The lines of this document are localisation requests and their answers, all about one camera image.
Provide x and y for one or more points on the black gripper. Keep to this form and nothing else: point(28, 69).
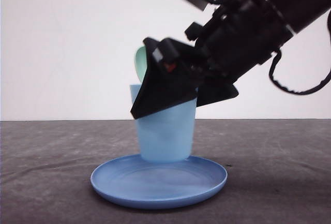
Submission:
point(239, 36)

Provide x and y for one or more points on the light blue plastic cup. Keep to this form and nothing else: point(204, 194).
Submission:
point(167, 136)

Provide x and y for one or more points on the mint green plastic spoon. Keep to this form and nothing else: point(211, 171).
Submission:
point(140, 63)

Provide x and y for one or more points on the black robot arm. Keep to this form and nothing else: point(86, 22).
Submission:
point(297, 14)

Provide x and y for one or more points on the blue plastic plate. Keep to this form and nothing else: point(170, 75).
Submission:
point(133, 182)

